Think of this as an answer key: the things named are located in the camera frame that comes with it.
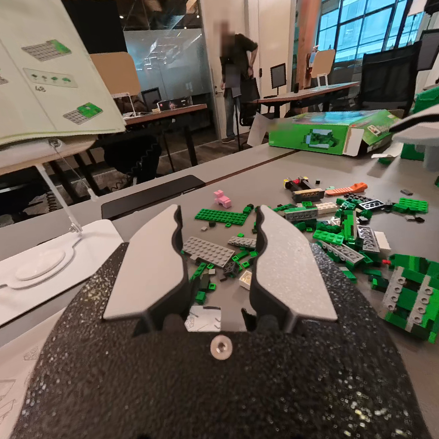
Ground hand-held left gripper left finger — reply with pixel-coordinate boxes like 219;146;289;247
103;204;191;331

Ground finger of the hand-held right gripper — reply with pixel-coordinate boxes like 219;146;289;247
389;103;439;171

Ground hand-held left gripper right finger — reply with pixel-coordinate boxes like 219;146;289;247
249;205;338;332

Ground green brick chunk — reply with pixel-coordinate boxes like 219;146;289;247
401;86;439;162

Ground wooden desk with black legs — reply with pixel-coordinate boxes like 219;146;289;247
252;81;361;103

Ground long wooden desk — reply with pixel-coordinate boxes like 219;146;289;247
123;103;208;126

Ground tan desk divider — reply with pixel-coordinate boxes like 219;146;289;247
90;51;141;98

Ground pile of loose green bricks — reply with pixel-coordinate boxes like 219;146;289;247
190;195;439;306

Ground grey plate with holes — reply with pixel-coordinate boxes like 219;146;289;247
285;207;318;222

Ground small grey brick plate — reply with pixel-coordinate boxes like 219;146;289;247
227;236;257;249

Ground large grey brick plate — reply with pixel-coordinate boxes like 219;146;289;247
182;236;235;268

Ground black mesh office chair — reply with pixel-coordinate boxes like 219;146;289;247
357;41;422;114

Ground white book stand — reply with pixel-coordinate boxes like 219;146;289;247
0;135;124;326

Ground small white printed paper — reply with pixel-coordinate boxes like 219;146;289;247
185;305;222;332

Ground black and tan brick vehicle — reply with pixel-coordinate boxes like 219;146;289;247
284;176;324;203

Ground large green brick plate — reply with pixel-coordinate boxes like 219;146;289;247
194;208;252;227

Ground orange brick separator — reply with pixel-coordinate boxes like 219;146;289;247
325;182;368;197

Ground green toy brick box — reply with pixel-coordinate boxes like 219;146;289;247
248;110;403;156

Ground large window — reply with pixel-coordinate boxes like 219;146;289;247
316;0;426;62

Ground green and grey brick build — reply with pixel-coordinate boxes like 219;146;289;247
379;253;439;343

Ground small black monitor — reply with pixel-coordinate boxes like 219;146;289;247
270;63;287;90

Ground white printed sheet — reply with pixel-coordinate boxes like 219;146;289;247
0;309;69;439

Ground dark toy box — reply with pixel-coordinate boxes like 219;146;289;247
156;98;191;111

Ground open brick instruction booklet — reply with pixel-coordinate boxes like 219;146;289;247
0;0;127;146

